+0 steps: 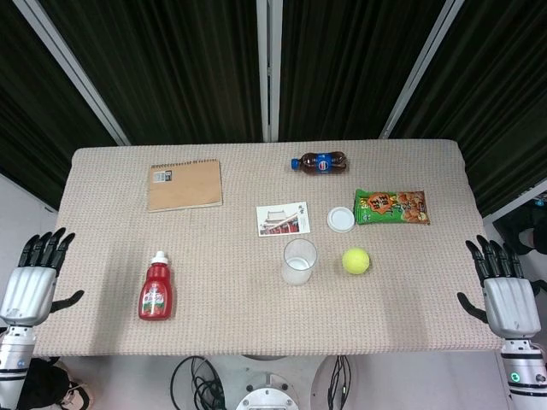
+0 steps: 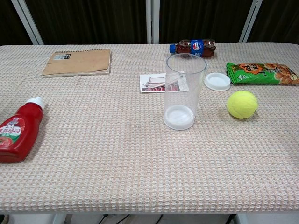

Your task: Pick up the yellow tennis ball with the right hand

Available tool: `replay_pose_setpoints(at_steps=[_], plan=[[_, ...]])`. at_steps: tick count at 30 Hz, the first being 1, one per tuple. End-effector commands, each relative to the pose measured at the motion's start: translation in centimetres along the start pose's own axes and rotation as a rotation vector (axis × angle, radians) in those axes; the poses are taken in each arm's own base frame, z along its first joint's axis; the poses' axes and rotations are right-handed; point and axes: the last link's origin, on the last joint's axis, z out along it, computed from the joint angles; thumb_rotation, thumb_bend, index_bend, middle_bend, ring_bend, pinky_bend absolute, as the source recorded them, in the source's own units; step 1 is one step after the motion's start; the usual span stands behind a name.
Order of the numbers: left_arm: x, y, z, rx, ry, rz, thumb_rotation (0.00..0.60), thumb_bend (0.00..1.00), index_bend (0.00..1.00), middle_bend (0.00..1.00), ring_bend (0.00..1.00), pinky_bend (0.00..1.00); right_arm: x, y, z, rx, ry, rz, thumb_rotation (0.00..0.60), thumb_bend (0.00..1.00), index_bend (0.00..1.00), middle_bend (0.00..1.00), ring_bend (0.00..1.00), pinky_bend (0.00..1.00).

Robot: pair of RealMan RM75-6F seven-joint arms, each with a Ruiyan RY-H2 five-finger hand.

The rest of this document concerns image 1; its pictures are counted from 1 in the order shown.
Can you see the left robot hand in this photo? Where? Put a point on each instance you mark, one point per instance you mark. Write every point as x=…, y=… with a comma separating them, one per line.
x=26, y=294

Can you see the green snack bag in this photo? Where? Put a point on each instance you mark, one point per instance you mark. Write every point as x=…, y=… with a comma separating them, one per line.
x=391, y=207

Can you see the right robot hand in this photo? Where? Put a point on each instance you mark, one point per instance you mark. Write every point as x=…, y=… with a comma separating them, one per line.
x=508, y=301

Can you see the beige woven tablecloth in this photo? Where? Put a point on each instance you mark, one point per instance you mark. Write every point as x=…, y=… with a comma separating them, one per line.
x=273, y=252

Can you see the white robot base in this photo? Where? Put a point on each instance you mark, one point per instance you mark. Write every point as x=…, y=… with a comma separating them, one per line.
x=268, y=384

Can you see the yellow tennis ball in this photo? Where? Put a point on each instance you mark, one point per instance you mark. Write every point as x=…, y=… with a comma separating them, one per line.
x=355, y=261

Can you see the white round lid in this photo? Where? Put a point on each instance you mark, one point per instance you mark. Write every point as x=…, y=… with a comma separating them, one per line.
x=340, y=219

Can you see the red ketchup bottle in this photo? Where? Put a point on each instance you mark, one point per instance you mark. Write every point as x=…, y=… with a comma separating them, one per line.
x=156, y=290

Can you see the clear plastic cup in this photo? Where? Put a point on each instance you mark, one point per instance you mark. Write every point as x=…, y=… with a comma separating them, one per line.
x=298, y=261

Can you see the cola bottle blue cap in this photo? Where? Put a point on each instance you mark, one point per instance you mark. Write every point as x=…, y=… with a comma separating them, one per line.
x=320, y=162

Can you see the black bag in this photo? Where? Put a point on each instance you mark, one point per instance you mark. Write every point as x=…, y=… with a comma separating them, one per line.
x=47, y=384

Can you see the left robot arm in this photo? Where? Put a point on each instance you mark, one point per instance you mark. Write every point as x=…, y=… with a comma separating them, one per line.
x=13, y=363

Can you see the brown spiral notebook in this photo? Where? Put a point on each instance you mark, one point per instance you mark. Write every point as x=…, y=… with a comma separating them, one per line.
x=184, y=185

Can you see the postcard with temple picture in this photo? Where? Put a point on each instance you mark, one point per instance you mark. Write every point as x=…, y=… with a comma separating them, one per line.
x=283, y=220

